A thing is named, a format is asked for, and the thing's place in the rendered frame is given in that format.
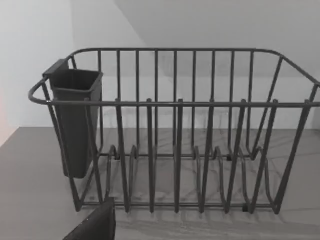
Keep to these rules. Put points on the dark grey cutlery holder cup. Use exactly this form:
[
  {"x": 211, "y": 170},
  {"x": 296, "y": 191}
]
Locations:
[{"x": 75, "y": 130}]

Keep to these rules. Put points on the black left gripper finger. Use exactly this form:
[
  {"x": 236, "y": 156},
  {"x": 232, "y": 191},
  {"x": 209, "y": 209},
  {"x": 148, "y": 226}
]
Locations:
[{"x": 100, "y": 225}]

